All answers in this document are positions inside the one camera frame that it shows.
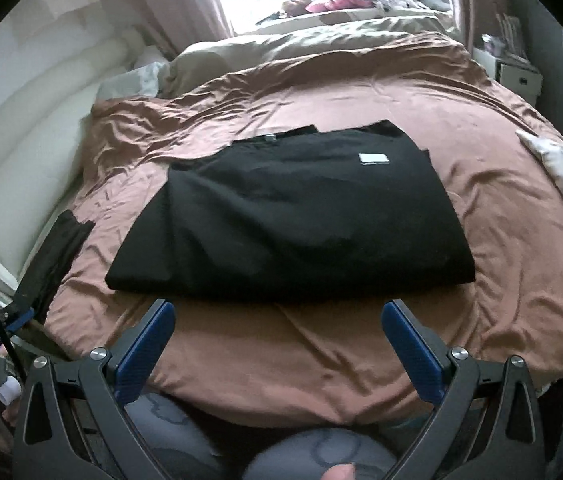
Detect black garment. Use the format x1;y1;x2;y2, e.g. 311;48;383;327
105;122;475;304

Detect grey patterned trousers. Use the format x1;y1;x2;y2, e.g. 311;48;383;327
125;391;426;479

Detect brown bed blanket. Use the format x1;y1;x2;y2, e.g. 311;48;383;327
45;32;563;427

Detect black cloth strip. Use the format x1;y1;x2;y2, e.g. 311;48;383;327
14;210;95;323

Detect white padded headboard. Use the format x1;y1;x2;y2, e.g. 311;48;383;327
0;28;146;294

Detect beige duvet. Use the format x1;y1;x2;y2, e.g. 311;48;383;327
160;14;460;99

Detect pink curtain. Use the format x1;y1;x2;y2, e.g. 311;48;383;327
144;0;234;53

